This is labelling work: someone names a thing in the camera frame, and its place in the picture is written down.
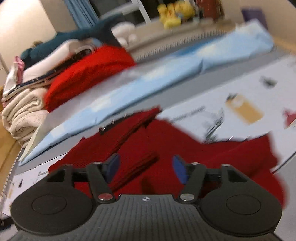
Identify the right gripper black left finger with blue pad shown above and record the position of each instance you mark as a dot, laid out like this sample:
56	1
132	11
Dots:
95	177

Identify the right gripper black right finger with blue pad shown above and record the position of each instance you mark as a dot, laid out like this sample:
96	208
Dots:
198	180

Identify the dark red knit garment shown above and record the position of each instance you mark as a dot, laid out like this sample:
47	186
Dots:
146	147

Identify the white pink folded clothes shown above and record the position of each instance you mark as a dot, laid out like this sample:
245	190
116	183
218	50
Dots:
43	72

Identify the beige folded blanket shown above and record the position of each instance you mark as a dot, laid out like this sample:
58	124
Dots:
24	114

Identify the light blue folded sheet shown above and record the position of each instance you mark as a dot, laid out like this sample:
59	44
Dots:
134	84

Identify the white printed bed sheet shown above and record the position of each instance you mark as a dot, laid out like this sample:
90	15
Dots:
258	103

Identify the bright red fluffy sweater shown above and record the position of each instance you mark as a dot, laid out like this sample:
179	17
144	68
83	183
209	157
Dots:
91	70

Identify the dark teal plush shark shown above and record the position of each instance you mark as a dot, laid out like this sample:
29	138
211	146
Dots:
100	31

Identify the white plush toy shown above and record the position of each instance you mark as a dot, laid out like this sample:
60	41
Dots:
125	34

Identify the blue curtain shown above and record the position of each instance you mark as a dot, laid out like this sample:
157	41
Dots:
82	13

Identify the yellow plush toy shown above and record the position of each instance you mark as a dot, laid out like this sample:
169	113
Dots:
174	14

